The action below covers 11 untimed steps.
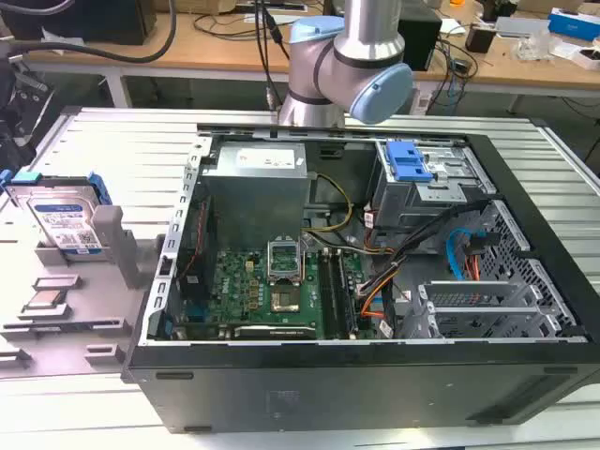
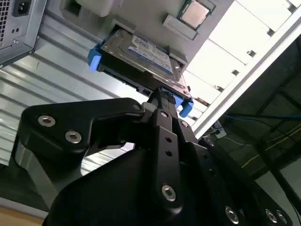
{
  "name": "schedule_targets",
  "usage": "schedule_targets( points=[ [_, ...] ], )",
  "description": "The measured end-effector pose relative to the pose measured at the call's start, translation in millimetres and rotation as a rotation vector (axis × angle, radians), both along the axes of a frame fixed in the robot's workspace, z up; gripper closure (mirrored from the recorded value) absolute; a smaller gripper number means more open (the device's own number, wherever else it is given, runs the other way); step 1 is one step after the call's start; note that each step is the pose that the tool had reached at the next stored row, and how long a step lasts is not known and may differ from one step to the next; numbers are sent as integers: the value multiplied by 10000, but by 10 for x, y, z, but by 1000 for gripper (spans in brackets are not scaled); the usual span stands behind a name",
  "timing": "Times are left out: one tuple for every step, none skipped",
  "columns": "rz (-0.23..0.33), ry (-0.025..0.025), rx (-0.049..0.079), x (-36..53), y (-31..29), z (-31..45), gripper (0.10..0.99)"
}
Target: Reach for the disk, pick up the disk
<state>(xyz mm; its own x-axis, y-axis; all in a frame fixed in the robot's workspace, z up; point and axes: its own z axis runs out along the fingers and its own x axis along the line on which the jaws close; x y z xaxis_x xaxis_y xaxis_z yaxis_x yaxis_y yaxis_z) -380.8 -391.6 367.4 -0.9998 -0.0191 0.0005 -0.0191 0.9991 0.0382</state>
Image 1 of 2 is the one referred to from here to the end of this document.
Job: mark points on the dark brown box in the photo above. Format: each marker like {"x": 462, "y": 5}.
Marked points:
{"x": 479, "y": 38}

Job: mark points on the blue disk bay latch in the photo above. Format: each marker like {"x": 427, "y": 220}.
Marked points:
{"x": 405, "y": 161}

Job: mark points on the wooden desk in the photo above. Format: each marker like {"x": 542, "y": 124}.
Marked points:
{"x": 225, "y": 49}

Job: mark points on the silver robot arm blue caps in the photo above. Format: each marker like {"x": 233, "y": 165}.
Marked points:
{"x": 337, "y": 70}

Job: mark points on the silver CPU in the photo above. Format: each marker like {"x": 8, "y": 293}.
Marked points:
{"x": 45, "y": 298}

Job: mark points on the black open PC case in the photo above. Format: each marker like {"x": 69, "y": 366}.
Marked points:
{"x": 328, "y": 389}

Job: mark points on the black box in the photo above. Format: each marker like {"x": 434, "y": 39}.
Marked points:
{"x": 419, "y": 37}

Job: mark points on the CPU socket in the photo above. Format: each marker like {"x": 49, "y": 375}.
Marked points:
{"x": 285, "y": 301}

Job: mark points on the black RAM slot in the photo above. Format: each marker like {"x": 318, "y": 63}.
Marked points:
{"x": 348, "y": 300}
{"x": 329, "y": 295}

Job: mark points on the green motherboard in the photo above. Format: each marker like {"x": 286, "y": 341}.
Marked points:
{"x": 234, "y": 290}

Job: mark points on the grey parts rack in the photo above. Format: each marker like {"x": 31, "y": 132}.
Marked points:
{"x": 94, "y": 300}

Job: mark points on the silver drive cage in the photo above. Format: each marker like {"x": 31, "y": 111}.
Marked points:
{"x": 422, "y": 201}

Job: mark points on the silver disk bay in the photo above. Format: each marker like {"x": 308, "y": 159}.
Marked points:
{"x": 469, "y": 314}

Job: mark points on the black machine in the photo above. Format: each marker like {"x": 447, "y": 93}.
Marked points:
{"x": 21, "y": 98}

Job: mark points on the blue cardboard box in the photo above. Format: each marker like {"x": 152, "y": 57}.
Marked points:
{"x": 574, "y": 21}

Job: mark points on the grey power supply unit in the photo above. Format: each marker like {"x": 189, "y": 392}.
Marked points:
{"x": 253, "y": 187}

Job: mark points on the hard disk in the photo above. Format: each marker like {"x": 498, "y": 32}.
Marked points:
{"x": 61, "y": 220}

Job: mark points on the black case fan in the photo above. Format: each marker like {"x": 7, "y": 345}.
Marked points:
{"x": 194, "y": 253}

